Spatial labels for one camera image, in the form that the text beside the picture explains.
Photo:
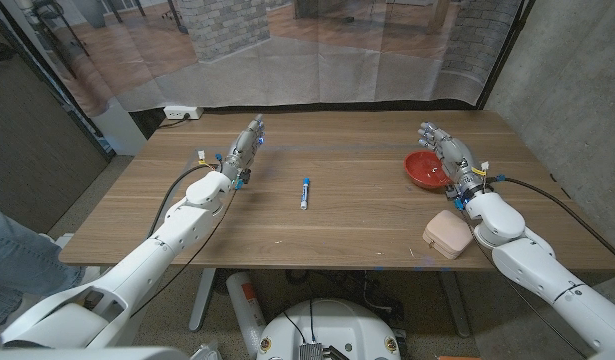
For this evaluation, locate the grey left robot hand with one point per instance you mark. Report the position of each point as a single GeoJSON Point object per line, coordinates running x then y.
{"type": "Point", "coordinates": [242, 152]}

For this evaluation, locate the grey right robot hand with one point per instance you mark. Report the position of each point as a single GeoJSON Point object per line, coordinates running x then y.
{"type": "Point", "coordinates": [459, 160]}

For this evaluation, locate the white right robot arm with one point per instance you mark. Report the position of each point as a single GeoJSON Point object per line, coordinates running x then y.
{"type": "Point", "coordinates": [537, 270]}

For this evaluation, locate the white cylinder with orange label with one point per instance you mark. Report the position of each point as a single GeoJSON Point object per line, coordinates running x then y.
{"type": "Point", "coordinates": [244, 310]}

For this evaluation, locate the white power strip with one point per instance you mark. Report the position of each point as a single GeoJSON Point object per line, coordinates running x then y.
{"type": "Point", "coordinates": [182, 112]}

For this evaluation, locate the printed room backdrop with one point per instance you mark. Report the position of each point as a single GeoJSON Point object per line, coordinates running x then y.
{"type": "Point", "coordinates": [312, 60]}

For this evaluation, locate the perforated partition panel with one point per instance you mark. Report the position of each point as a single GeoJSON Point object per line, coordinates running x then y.
{"type": "Point", "coordinates": [32, 150]}

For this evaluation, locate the black backdrop frame pole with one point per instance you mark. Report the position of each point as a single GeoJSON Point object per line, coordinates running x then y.
{"type": "Point", "coordinates": [52, 75]}
{"type": "Point", "coordinates": [507, 50]}

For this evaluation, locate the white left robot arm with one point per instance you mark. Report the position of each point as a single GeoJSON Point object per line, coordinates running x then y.
{"type": "Point", "coordinates": [147, 260]}

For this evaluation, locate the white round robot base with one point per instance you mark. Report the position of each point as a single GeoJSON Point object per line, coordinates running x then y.
{"type": "Point", "coordinates": [332, 325]}

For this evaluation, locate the person's leg in jeans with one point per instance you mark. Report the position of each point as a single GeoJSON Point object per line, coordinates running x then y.
{"type": "Point", "coordinates": [22, 260]}

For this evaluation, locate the white cabinet block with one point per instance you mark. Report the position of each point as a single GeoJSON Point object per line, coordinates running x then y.
{"type": "Point", "coordinates": [119, 130]}

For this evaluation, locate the white table leg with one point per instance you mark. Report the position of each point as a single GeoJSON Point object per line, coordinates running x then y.
{"type": "Point", "coordinates": [203, 300]}
{"type": "Point", "coordinates": [454, 305]}

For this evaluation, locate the red bowl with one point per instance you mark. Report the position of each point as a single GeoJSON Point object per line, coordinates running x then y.
{"type": "Point", "coordinates": [421, 170]}

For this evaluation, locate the pink jewelry box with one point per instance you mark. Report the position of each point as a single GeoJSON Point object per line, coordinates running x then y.
{"type": "Point", "coordinates": [447, 234]}

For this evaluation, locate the blue and white marker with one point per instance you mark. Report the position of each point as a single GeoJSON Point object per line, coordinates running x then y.
{"type": "Point", "coordinates": [304, 195]}

